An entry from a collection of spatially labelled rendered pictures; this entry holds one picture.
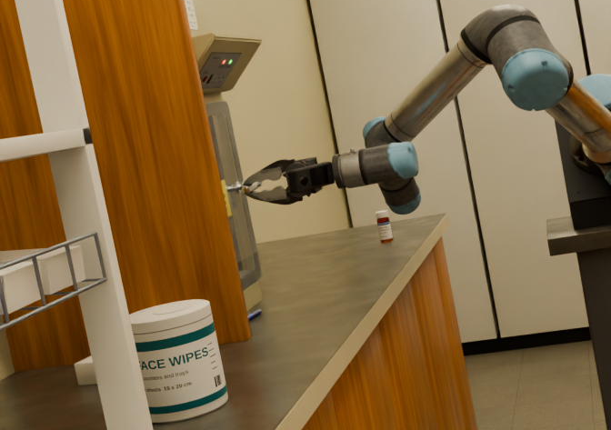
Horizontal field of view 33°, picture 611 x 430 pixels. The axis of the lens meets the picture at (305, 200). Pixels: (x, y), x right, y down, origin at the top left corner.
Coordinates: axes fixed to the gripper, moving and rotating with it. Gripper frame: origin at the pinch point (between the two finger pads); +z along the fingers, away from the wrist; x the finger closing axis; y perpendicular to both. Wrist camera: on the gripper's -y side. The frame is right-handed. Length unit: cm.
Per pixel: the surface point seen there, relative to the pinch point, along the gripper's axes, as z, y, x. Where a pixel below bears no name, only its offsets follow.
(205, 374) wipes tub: -12, -73, -18
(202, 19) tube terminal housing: 5.5, 8.9, 37.0
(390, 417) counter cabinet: -22, -6, -51
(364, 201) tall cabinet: 38, 289, -45
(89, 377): 20, -48, -23
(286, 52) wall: 48, 237, 33
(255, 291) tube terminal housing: 5.5, 5.7, -23.2
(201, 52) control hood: -2.9, -20.2, 28.9
